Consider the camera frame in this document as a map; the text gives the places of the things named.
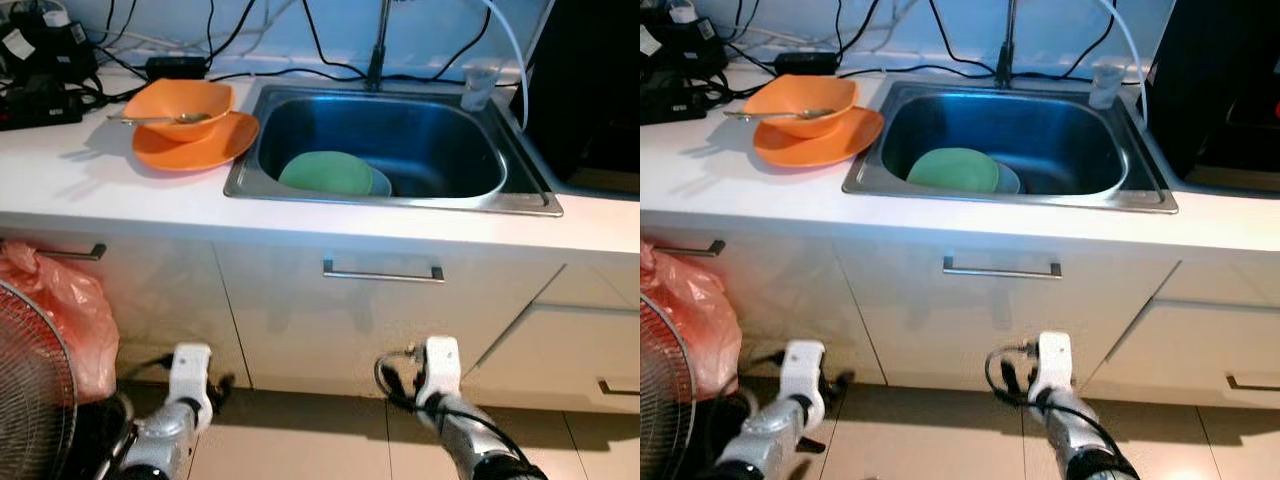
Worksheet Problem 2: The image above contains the orange plate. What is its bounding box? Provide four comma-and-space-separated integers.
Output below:
131, 110, 262, 174
752, 105, 886, 169

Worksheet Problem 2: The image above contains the white kitchen cabinet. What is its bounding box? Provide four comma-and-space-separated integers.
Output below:
640, 212, 1280, 411
0, 215, 641, 416

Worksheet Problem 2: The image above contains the red plastic bag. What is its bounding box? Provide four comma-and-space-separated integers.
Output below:
640, 240, 743, 401
0, 240, 122, 405

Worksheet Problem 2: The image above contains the green plate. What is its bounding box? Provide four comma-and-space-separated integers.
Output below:
906, 147, 1001, 194
277, 150, 378, 198

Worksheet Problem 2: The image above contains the stainless steel sink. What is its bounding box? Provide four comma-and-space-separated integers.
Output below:
222, 80, 565, 219
842, 78, 1179, 215

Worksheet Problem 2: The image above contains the metal spoon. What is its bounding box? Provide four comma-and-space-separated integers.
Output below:
107, 111, 214, 128
723, 107, 836, 122

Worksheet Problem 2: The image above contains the black power adapter brick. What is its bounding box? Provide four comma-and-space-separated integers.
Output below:
146, 56, 209, 82
773, 51, 839, 77

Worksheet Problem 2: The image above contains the dark metal faucet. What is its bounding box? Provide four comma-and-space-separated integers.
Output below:
364, 0, 394, 94
994, 0, 1021, 89

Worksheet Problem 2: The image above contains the black power strip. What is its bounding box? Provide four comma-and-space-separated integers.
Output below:
640, 68, 709, 126
0, 70, 87, 132

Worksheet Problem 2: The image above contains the black water dispenser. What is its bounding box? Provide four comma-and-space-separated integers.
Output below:
1148, 0, 1280, 193
520, 0, 641, 198

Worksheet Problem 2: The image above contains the black plug adapter white label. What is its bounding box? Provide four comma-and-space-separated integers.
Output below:
0, 20, 99, 86
640, 5, 729, 81

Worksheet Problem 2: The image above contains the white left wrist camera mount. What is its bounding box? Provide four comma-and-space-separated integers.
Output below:
167, 343, 215, 409
786, 340, 830, 407

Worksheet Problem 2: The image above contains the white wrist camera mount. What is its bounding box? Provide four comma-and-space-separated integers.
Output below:
167, 343, 215, 409
1030, 331, 1074, 401
786, 340, 830, 407
414, 336, 463, 407

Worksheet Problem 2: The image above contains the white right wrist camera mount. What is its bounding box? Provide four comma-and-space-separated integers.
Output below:
414, 336, 463, 407
1030, 331, 1074, 401

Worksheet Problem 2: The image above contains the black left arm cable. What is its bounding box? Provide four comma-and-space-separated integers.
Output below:
740, 348, 793, 401
118, 352, 177, 401

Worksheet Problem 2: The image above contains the long metal cabinet handle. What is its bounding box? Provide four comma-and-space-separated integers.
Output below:
321, 257, 447, 285
942, 255, 1063, 280

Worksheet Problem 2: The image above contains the white hose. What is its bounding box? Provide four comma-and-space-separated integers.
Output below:
1100, 0, 1151, 126
478, 0, 532, 131

